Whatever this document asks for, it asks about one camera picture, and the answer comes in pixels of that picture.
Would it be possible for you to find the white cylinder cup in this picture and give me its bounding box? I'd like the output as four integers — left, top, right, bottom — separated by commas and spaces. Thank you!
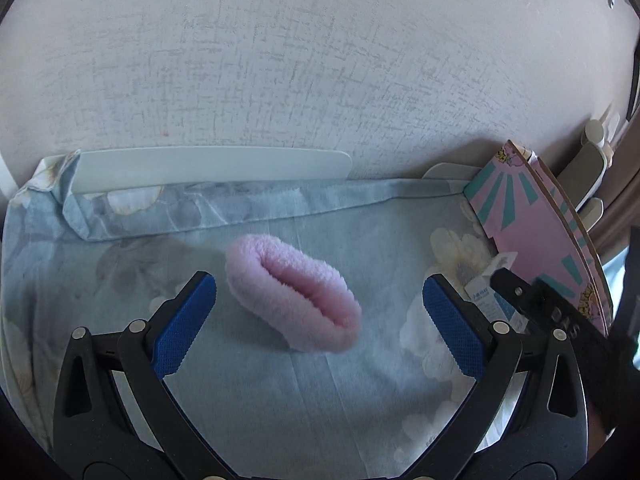
580, 116, 620, 148

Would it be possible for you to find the pink fluffy sock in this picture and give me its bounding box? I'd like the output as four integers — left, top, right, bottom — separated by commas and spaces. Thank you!
226, 234, 362, 353

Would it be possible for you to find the floral blue bedsheet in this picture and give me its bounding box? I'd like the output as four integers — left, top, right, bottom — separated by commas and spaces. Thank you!
1, 156, 495, 479

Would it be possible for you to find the white bed rail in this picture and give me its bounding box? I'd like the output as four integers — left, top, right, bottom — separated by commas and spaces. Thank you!
72, 146, 352, 194

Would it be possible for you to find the blue white carton box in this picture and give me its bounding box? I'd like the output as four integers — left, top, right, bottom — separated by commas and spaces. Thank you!
464, 252, 527, 334

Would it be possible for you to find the cardboard box pink outside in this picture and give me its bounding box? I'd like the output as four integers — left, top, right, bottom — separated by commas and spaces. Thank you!
463, 141, 613, 335

